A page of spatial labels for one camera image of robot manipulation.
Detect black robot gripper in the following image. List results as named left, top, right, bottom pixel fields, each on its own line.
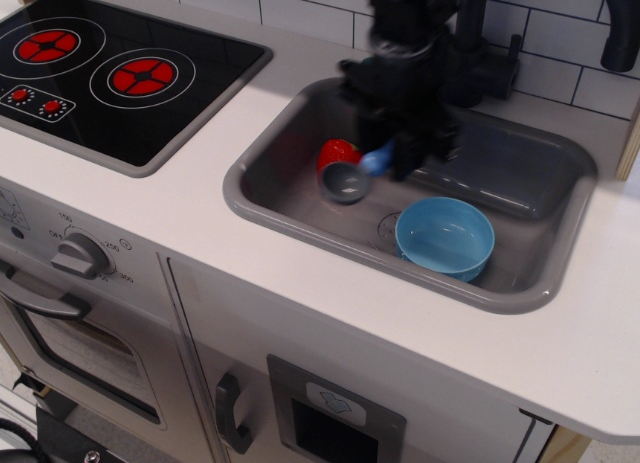
left=338, top=37, right=460, bottom=181

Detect blue handled metal spoon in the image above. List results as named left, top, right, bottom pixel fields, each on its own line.
left=319, top=138, right=397, bottom=205

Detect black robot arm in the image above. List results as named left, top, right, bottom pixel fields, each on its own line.
left=339, top=0, right=460, bottom=181

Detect light blue plastic bowl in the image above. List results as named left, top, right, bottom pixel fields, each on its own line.
left=395, top=197, right=495, bottom=282

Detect grey plastic sink basin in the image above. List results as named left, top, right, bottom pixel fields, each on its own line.
left=223, top=78, right=597, bottom=314

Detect red toy strawberry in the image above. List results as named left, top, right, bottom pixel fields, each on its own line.
left=316, top=138, right=363, bottom=175

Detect dark grey toy faucet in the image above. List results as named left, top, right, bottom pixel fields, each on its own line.
left=439, top=0, right=639, bottom=108

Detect black toy stove top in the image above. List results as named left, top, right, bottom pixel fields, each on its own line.
left=1, top=0, right=273, bottom=178

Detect grey oven dial knob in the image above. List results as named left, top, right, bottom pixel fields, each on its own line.
left=50, top=233, right=111, bottom=280

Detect grey cabinet door handle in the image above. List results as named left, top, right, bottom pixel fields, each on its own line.
left=214, top=373, right=253, bottom=455

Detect grey oven door handle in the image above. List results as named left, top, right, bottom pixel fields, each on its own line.
left=1, top=261, right=91, bottom=320

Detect black cable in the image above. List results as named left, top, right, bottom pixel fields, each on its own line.
left=0, top=416, right=51, bottom=463

